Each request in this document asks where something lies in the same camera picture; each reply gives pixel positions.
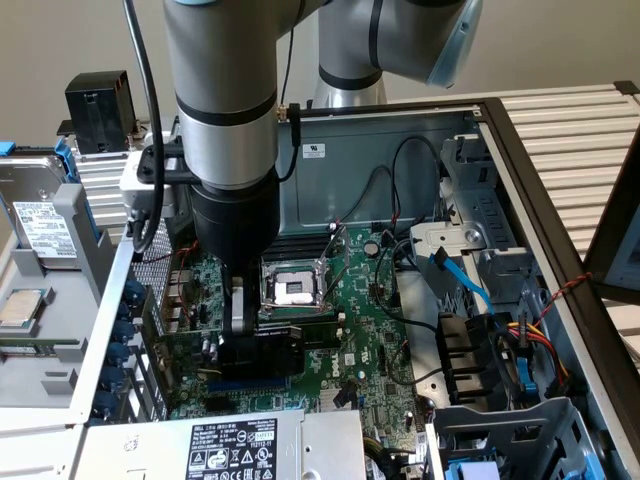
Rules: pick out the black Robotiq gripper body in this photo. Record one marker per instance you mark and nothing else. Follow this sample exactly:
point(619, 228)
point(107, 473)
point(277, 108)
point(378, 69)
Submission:
point(235, 220)

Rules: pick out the silver power supply unit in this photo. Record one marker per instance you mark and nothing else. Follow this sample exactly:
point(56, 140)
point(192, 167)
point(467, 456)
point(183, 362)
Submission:
point(150, 450)

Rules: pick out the Nvidia graphics card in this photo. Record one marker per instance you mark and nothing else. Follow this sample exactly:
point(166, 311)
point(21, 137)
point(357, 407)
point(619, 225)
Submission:
point(270, 355)

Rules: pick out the open metal PC case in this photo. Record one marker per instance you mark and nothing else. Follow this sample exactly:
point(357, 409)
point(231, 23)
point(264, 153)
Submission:
point(360, 165)

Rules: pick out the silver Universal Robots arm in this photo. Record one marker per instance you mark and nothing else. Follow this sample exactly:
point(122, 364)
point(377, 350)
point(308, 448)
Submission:
point(225, 75)

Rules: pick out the round coin battery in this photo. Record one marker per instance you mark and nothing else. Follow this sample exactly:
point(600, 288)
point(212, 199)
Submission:
point(371, 247)

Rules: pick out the blue expansion slot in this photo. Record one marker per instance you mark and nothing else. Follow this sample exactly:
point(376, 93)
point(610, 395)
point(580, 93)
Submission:
point(250, 386)

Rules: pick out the dark framed panel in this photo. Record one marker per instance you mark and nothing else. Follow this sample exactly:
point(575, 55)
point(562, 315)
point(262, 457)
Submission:
point(600, 250)

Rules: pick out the short black expansion slot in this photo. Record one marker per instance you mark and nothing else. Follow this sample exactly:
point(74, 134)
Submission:
point(220, 405)

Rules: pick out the large steel drive cage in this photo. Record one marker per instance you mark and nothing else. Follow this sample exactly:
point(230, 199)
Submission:
point(500, 435)

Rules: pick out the grey metal disk bay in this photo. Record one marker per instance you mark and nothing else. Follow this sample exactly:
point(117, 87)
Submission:
point(495, 215)

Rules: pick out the silver CPU chip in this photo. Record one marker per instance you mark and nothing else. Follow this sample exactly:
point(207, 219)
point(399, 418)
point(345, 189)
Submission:
point(17, 310)

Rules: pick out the hard drive in blue caddy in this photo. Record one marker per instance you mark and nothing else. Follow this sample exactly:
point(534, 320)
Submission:
point(70, 165)

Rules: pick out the grey plastic parts rack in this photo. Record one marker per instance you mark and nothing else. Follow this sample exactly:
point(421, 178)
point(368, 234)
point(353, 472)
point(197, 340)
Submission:
point(65, 310)

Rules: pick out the black plastic box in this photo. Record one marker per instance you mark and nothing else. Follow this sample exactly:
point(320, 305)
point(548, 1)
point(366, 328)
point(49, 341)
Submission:
point(100, 115)

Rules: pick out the silver hard disk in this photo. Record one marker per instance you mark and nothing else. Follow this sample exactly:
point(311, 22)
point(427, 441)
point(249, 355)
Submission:
point(30, 225)

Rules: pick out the CPU socket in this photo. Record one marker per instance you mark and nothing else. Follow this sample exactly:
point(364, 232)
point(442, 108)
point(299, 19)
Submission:
point(295, 290)

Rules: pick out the green Dell motherboard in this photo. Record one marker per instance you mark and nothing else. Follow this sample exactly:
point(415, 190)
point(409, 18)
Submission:
point(360, 310)

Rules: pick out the black RAM slot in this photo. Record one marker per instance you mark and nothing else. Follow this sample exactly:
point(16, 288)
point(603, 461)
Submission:
point(295, 241)
point(300, 320)
point(295, 255)

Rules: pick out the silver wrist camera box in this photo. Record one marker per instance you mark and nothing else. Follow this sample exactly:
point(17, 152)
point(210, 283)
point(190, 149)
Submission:
point(131, 185)

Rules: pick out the black plastic fan shroud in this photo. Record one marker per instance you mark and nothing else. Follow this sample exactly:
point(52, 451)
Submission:
point(465, 350)

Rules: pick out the bare green RAM stick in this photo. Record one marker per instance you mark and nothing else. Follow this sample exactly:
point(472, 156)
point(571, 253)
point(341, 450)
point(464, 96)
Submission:
point(30, 348)

